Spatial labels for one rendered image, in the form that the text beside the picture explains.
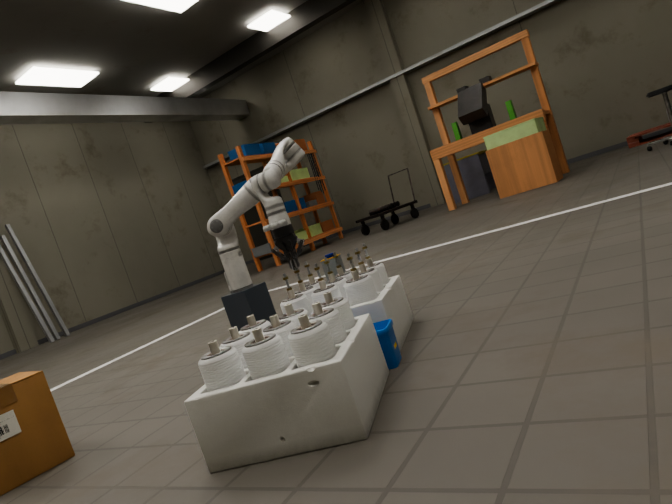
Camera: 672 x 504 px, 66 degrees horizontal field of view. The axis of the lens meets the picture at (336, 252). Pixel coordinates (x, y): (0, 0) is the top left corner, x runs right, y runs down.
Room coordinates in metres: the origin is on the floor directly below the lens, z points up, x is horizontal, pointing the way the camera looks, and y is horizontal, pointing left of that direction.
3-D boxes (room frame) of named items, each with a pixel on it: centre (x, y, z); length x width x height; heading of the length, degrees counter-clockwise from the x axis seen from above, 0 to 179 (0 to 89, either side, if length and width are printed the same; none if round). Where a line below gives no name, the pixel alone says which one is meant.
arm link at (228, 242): (2.19, 0.42, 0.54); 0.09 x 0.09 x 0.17; 85
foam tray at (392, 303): (1.83, 0.04, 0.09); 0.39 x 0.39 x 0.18; 73
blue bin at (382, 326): (1.55, 0.06, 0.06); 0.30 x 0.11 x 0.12; 74
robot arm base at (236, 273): (2.19, 0.42, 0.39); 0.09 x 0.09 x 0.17; 58
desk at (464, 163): (9.29, -2.81, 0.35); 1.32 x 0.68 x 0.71; 148
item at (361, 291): (1.68, -0.04, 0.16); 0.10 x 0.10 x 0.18
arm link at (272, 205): (1.87, 0.16, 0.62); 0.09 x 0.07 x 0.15; 69
